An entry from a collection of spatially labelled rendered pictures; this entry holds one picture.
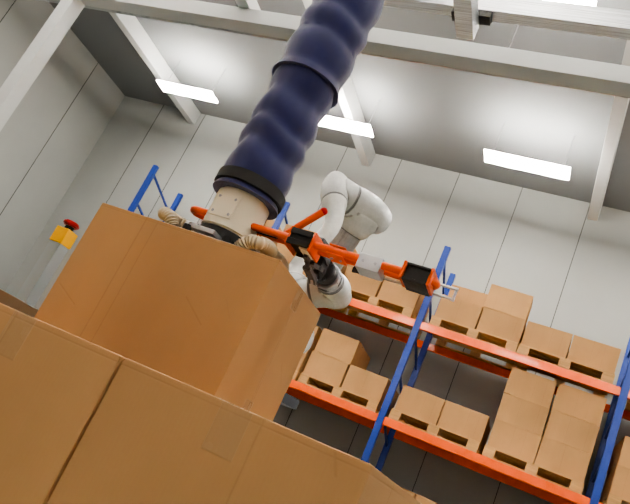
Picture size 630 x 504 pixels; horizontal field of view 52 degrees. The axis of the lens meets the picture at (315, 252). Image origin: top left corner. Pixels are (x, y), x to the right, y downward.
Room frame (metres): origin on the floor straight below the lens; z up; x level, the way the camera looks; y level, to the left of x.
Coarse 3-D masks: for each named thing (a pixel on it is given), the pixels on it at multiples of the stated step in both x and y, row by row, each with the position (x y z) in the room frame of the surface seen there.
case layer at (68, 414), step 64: (0, 320) 1.08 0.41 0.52; (0, 384) 1.05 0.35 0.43; (64, 384) 1.01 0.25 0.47; (128, 384) 0.97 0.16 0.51; (0, 448) 1.03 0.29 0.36; (64, 448) 0.99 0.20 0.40; (128, 448) 0.95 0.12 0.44; (192, 448) 0.92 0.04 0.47; (256, 448) 0.88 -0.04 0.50; (320, 448) 0.85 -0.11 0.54
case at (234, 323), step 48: (96, 240) 1.81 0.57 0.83; (144, 240) 1.74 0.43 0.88; (192, 240) 1.69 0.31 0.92; (96, 288) 1.77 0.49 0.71; (144, 288) 1.71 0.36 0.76; (192, 288) 1.66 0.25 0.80; (240, 288) 1.60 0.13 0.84; (288, 288) 1.68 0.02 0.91; (96, 336) 1.74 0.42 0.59; (144, 336) 1.68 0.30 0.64; (192, 336) 1.63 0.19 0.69; (240, 336) 1.58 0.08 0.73; (288, 336) 1.80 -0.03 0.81; (192, 384) 1.61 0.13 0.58; (240, 384) 1.67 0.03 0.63; (288, 384) 1.93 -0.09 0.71
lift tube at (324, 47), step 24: (312, 0) 1.88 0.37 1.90; (336, 0) 1.79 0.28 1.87; (360, 0) 1.78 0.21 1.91; (384, 0) 1.87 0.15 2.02; (312, 24) 1.80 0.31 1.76; (336, 24) 1.78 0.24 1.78; (360, 24) 1.82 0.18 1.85; (288, 48) 1.83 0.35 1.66; (312, 48) 1.78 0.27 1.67; (336, 48) 1.78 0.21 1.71; (360, 48) 1.86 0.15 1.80; (336, 72) 1.81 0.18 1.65; (336, 96) 1.86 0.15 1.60
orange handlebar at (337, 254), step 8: (192, 208) 1.93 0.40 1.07; (200, 208) 1.91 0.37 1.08; (200, 216) 1.96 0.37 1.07; (256, 224) 1.83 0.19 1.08; (264, 232) 1.81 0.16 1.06; (272, 232) 1.80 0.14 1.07; (280, 232) 1.79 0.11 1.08; (272, 240) 1.85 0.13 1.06; (280, 240) 1.83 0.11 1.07; (320, 248) 1.73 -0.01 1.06; (328, 248) 1.72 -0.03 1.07; (336, 248) 1.71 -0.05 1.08; (344, 248) 1.70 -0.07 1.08; (328, 256) 1.74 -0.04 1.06; (336, 256) 1.71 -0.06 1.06; (344, 256) 1.70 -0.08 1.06; (352, 256) 1.68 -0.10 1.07; (344, 264) 1.75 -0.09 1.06; (352, 264) 1.73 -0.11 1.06; (384, 264) 1.64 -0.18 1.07; (392, 264) 1.64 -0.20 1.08; (384, 272) 1.68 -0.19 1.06; (392, 272) 1.64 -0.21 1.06; (432, 280) 1.59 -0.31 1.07
